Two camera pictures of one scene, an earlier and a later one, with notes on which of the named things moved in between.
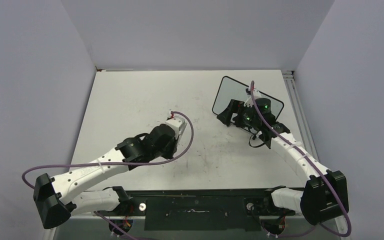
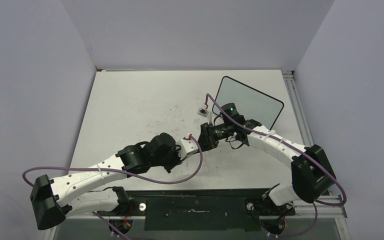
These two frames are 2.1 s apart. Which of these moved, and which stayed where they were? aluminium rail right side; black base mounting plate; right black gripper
Moved: right black gripper
Stayed: aluminium rail right side; black base mounting plate
